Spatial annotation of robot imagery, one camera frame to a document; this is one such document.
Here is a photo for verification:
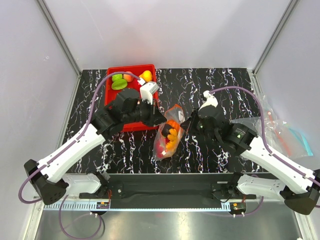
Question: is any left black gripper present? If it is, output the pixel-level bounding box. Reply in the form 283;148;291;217
123;97;168;128

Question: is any orange pumpkin toy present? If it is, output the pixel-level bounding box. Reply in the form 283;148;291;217
166;119;180;132

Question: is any clear bag orange zipper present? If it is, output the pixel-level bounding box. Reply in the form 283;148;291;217
153;104;186;161

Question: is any dark mangosteen toy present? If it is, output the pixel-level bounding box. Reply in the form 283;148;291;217
161;124;172;138

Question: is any orange ginger root toy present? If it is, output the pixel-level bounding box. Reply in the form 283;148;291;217
166;128;181;153

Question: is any pink dragon fruit toy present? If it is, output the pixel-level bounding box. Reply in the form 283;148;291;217
154;136;169;160

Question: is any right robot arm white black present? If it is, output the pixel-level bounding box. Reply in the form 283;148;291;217
181;105;320;215

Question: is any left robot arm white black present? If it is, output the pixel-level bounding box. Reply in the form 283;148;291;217
24;88;166;205

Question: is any spare zip bags pile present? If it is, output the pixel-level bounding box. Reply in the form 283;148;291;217
230;95;314;160

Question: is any green starfruit toy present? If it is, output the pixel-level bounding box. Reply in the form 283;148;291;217
111;78;128;91

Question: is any peach toy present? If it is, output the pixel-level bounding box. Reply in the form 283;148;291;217
123;71;134;83

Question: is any green bumpy fruit toy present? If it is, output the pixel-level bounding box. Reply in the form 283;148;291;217
111;73;123;82

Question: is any yellow pear toy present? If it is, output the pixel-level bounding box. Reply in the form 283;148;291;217
139;70;153;83

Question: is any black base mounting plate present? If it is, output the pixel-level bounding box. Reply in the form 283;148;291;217
79;173;245;205

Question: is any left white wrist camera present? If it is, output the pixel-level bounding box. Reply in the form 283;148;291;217
139;81;159;105

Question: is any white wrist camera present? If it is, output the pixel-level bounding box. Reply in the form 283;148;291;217
199;90;218;109
139;81;159;105

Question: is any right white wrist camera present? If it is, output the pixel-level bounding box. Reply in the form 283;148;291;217
199;90;218;109

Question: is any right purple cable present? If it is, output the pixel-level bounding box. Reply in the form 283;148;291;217
209;86;320;217

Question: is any purple cable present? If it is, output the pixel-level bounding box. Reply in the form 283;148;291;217
18;72;145;238
209;86;320;217

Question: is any white slotted cable duct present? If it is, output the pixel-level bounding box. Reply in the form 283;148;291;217
44;200;231;212

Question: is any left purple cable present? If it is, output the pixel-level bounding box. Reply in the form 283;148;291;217
18;72;145;238

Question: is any left aluminium frame post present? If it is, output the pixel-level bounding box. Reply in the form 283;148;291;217
35;0;82;77

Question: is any aluminium frame post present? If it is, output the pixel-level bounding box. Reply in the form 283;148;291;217
35;0;82;77
252;0;300;76

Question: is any right aluminium frame post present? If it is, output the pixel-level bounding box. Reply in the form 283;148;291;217
252;0;300;76

